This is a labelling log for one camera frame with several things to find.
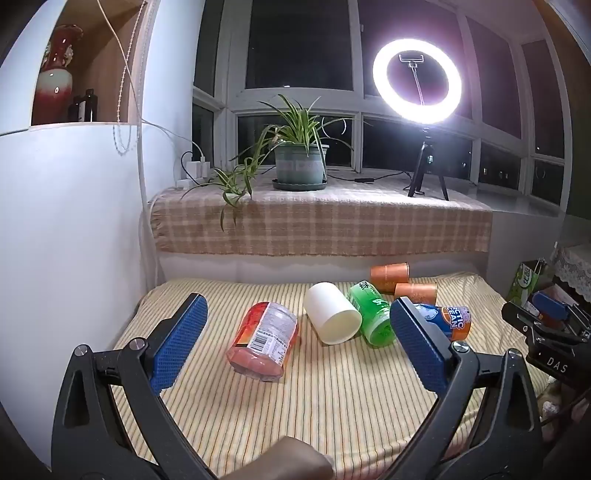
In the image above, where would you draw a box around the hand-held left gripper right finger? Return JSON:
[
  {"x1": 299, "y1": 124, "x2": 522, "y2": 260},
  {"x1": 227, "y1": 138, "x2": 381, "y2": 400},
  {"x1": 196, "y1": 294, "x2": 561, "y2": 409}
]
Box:
[{"x1": 382, "y1": 296, "x2": 548, "y2": 480}]

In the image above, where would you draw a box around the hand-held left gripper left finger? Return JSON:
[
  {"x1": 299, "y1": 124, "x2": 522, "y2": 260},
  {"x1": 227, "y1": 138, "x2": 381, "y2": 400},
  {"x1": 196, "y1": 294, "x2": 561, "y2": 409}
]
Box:
[{"x1": 51, "y1": 292, "x2": 219, "y2": 480}]

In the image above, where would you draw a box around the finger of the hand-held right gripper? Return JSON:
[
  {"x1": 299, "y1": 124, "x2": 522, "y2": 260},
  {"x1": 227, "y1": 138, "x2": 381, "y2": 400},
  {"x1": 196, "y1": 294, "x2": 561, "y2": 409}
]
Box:
[
  {"x1": 501, "y1": 301, "x2": 546, "y2": 339},
  {"x1": 530, "y1": 290, "x2": 573, "y2": 325}
]

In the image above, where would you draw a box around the blue and orange cup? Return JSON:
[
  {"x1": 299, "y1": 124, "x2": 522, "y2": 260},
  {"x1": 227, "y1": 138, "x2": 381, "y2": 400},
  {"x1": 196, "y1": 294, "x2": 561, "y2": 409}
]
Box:
[{"x1": 417, "y1": 305, "x2": 472, "y2": 343}]

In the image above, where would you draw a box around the orange paper cup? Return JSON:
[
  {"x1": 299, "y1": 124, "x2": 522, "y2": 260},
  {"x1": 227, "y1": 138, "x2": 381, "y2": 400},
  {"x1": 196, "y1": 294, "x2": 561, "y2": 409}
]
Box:
[
  {"x1": 370, "y1": 262, "x2": 411, "y2": 294},
  {"x1": 394, "y1": 282, "x2": 438, "y2": 306}
]

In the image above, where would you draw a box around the green plastic cup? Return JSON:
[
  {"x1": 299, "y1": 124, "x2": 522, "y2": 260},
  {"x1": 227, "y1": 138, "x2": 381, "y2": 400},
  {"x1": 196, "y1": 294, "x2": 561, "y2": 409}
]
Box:
[{"x1": 347, "y1": 281, "x2": 399, "y2": 347}]

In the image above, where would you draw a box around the pink labelled plastic cup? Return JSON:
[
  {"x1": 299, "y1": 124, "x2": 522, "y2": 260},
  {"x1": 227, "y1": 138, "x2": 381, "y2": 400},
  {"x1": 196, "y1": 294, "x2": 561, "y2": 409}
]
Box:
[{"x1": 226, "y1": 302, "x2": 300, "y2": 384}]

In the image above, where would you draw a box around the white cup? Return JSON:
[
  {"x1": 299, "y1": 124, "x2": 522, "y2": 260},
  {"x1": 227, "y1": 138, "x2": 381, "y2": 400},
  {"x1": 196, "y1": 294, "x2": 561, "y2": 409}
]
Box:
[{"x1": 303, "y1": 281, "x2": 362, "y2": 345}]

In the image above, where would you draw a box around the green paper bag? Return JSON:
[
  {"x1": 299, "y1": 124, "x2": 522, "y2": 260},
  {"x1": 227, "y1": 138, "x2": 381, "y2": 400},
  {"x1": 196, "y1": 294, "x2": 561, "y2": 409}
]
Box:
[{"x1": 507, "y1": 260, "x2": 549, "y2": 306}]

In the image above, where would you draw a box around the white lace cloth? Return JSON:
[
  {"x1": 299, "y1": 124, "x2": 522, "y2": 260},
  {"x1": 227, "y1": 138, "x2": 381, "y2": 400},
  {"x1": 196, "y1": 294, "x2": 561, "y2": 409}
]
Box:
[{"x1": 551, "y1": 244, "x2": 591, "y2": 292}]

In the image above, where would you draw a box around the beige fuzzy cloth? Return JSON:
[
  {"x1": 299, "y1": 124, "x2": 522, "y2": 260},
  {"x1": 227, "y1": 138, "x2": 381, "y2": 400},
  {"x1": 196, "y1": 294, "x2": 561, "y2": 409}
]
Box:
[{"x1": 538, "y1": 382, "x2": 567, "y2": 435}]

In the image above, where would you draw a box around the striped yellow cloth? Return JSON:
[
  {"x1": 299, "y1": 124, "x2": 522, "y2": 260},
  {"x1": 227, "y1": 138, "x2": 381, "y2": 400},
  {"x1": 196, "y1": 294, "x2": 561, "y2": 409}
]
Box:
[{"x1": 112, "y1": 271, "x2": 551, "y2": 479}]

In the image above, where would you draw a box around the brown rounded object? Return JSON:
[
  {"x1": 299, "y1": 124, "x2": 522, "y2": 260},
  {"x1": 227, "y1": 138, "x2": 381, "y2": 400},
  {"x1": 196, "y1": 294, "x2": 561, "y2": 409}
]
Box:
[{"x1": 216, "y1": 436, "x2": 336, "y2": 480}]

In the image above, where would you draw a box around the checked beige cloth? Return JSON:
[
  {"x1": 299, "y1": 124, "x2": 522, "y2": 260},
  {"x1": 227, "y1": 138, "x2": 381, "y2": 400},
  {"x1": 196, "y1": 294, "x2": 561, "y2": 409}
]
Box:
[{"x1": 150, "y1": 176, "x2": 494, "y2": 258}]

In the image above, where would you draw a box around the black tripod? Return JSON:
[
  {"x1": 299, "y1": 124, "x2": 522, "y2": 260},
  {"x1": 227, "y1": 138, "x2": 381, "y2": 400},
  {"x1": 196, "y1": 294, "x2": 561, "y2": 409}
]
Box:
[{"x1": 407, "y1": 124, "x2": 450, "y2": 202}]

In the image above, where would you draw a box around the dark plant saucer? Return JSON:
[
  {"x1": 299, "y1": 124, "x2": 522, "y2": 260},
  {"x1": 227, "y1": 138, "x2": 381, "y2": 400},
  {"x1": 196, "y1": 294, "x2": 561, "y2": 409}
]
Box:
[{"x1": 271, "y1": 178, "x2": 329, "y2": 192}]

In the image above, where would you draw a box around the potted spider plant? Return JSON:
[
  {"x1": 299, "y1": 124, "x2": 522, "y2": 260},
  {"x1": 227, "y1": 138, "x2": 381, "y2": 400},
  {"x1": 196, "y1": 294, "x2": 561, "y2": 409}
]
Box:
[{"x1": 181, "y1": 94, "x2": 371, "y2": 232}]

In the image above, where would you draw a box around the wooden shelf niche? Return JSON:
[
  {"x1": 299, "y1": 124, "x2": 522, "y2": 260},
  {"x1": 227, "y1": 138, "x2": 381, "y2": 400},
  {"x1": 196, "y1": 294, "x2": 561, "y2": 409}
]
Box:
[{"x1": 30, "y1": 0, "x2": 154, "y2": 127}]

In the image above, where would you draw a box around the red and white vase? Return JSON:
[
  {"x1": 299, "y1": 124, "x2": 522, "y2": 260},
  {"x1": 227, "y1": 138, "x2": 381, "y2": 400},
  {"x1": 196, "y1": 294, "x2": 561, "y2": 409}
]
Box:
[{"x1": 34, "y1": 25, "x2": 84, "y2": 125}]

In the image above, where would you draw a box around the black cable with switch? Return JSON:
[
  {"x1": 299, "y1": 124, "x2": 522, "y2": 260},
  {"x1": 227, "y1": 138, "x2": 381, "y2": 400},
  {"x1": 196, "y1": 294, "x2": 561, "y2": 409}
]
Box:
[{"x1": 325, "y1": 168, "x2": 416, "y2": 184}]

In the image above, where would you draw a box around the white bead cord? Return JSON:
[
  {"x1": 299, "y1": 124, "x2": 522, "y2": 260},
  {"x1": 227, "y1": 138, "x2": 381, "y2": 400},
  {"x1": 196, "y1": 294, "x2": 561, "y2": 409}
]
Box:
[{"x1": 112, "y1": 0, "x2": 149, "y2": 156}]

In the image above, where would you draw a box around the white window frame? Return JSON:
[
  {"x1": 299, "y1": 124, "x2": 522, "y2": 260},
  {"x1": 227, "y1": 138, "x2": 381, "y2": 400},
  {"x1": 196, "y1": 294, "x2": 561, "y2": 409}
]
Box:
[{"x1": 191, "y1": 0, "x2": 574, "y2": 205}]

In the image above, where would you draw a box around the ring light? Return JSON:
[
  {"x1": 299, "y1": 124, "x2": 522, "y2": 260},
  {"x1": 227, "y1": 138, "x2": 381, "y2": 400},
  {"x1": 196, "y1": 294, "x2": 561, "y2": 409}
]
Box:
[{"x1": 372, "y1": 38, "x2": 463, "y2": 126}]

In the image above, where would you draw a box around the white charging cable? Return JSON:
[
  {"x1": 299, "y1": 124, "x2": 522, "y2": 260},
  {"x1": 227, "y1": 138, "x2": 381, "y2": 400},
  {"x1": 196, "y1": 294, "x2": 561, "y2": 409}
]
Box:
[{"x1": 96, "y1": 0, "x2": 204, "y2": 158}]

